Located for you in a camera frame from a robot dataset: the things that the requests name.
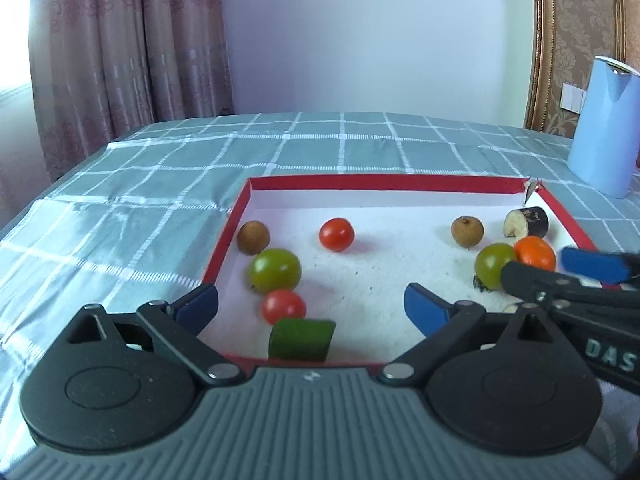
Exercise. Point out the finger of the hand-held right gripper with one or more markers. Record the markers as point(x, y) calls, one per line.
point(530, 280)
point(595, 265)

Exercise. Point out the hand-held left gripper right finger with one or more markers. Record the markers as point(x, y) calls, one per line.
point(425, 311)

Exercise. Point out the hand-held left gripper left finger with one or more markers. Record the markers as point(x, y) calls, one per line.
point(197, 308)

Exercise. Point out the orange tangerine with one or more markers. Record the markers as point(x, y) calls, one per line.
point(535, 252)

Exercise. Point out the small green tomato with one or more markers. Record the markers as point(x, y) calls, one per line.
point(492, 262)

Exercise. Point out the eggplant piece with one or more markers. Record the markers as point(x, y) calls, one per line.
point(527, 222)

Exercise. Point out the brown longan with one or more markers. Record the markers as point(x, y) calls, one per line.
point(253, 237)
point(467, 231)

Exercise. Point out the red tomato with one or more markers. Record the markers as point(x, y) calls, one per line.
point(337, 234)
point(283, 306)

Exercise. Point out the large green tomato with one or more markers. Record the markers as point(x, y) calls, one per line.
point(275, 270)

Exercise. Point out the red cardboard box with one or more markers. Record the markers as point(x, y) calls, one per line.
point(350, 182)

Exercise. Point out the green cucumber piece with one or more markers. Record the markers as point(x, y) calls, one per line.
point(300, 340)

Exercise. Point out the blue electric kettle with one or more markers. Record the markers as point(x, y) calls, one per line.
point(605, 135)

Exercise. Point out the brown patterned curtain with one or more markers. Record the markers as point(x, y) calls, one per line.
point(125, 45)

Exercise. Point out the white wall switch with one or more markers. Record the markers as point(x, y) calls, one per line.
point(573, 97)

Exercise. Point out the gold wooden frame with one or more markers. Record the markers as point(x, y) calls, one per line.
point(542, 35)

